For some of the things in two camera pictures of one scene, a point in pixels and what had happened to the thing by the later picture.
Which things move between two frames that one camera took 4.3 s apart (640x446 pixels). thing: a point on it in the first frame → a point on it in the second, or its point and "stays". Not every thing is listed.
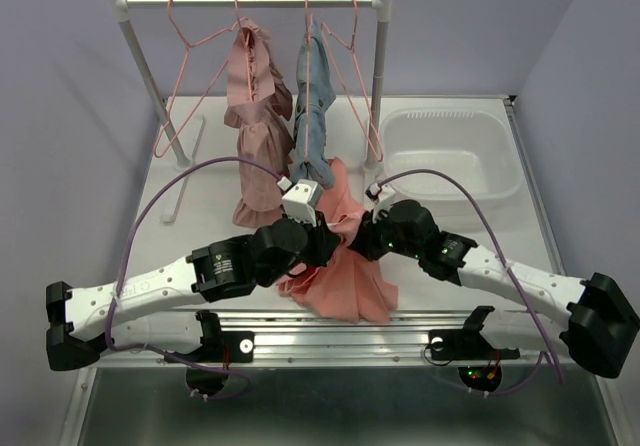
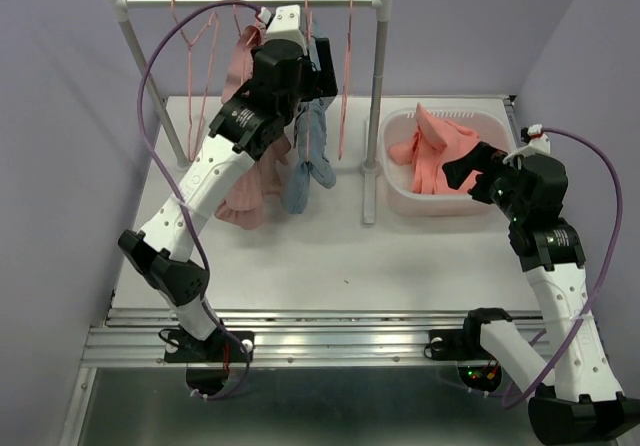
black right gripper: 366,237 → 483,158
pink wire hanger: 346,62 → 346,75
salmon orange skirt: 349,286 → 435,143
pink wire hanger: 308,25 stays
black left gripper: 324,240 → 325,77
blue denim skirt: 315,94 stays
